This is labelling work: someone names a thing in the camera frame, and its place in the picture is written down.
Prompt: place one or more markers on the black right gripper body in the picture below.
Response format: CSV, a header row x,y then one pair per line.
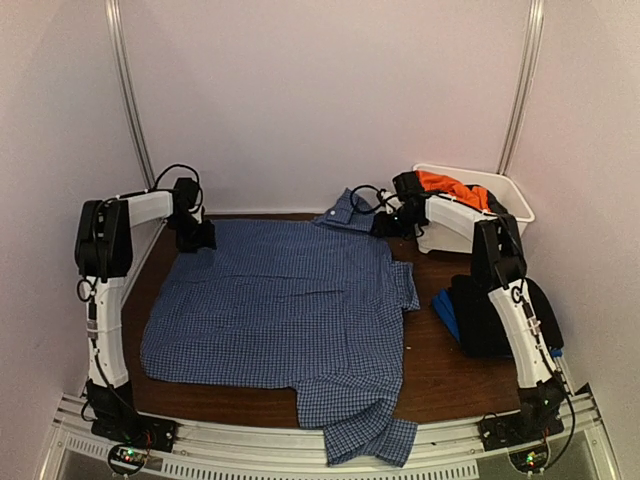
x,y
399,226

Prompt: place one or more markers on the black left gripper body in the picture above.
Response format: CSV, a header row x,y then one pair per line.
x,y
190,234

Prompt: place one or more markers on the blue checked button shirt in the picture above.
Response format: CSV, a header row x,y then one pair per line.
x,y
315,306

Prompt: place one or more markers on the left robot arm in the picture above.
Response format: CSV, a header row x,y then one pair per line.
x,y
104,257

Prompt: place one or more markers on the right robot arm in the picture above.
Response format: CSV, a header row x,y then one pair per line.
x,y
493,306

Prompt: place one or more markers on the orange garment in bin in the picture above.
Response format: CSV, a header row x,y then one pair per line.
x,y
471,195

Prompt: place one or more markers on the folded blue garment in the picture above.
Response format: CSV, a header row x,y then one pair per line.
x,y
447,312

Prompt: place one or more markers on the dark garment in bin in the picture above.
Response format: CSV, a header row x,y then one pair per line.
x,y
488,201

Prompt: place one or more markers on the folded black garment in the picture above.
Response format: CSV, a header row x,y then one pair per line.
x,y
470,320

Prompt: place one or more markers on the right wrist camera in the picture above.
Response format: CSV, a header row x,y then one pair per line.
x,y
388,201

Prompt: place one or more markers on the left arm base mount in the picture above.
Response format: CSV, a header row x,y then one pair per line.
x,y
135,439

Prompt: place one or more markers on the aluminium front rail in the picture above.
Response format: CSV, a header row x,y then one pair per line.
x,y
444,450

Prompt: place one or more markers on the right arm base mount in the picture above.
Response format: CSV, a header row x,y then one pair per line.
x,y
529,451

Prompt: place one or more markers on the left aluminium corner post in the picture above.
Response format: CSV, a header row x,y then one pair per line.
x,y
126,84

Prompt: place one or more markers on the aluminium corner post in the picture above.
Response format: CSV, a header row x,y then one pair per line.
x,y
126,84
529,60

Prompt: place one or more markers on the right aluminium corner post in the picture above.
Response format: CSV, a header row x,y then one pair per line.
x,y
529,60

